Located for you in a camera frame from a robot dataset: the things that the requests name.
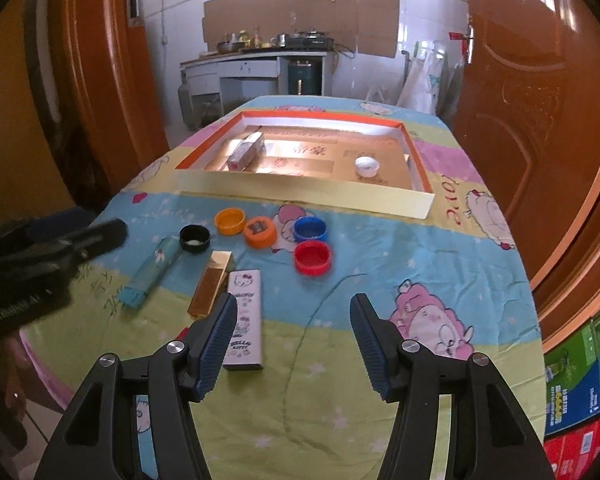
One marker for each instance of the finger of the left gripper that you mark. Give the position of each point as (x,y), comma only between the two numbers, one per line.
(97,240)
(21,234)

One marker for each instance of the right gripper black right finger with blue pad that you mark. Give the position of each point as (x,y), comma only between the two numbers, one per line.
(490,437)

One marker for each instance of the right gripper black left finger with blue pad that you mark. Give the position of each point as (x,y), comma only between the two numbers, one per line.
(97,436)

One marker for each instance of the black bottle cap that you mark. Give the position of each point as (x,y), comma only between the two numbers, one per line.
(194,238)

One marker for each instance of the gold rectangular box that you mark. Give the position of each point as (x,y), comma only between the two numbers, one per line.
(212,282)

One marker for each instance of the orange bottle cap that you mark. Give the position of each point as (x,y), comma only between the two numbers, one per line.
(230,221)

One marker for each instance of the orange cap with label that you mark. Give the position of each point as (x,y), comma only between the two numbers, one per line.
(260,232)

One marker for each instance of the white Hello Kitty box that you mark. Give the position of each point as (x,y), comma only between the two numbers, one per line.
(245,349)

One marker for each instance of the blue bottle cap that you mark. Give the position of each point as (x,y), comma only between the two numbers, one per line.
(309,228)

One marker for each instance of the red bottle cap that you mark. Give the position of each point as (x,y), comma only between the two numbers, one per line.
(312,258)

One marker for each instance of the white bottle cap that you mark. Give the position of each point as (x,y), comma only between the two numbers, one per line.
(366,166)

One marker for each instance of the red carton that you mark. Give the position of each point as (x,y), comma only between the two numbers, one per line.
(574,450)

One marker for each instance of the green blue beer carton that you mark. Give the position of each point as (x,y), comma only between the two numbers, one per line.
(572,376)

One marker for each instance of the grey kitchen counter cabinet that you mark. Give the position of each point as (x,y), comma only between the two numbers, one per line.
(211,87)

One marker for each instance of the colourful cartoon tablecloth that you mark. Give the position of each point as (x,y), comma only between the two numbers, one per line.
(309,412)

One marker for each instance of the metal pot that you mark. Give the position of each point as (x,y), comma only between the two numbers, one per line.
(230,47)

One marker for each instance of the dark green appliance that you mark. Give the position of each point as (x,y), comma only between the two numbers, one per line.
(305,77)

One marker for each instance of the orange rimmed cardboard tray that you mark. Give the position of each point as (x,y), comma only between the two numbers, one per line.
(309,158)

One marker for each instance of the black gas stove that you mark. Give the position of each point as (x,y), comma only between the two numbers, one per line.
(313,40)

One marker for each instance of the white plastic bags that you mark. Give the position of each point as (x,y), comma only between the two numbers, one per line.
(432,85)

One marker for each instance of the brown wooden door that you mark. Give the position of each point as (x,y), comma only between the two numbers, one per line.
(529,119)

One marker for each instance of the wooden door frame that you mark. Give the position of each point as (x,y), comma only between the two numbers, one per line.
(106,90)

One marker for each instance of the cardboard wall sheet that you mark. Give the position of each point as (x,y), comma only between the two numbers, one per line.
(365,26)

